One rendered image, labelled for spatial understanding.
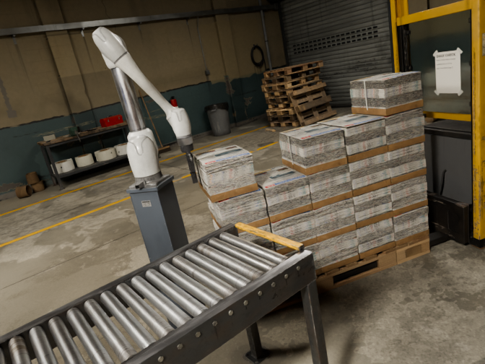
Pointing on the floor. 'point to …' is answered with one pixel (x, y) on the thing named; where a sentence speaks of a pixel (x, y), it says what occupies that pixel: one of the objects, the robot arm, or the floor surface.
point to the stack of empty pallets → (286, 76)
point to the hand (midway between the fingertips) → (194, 177)
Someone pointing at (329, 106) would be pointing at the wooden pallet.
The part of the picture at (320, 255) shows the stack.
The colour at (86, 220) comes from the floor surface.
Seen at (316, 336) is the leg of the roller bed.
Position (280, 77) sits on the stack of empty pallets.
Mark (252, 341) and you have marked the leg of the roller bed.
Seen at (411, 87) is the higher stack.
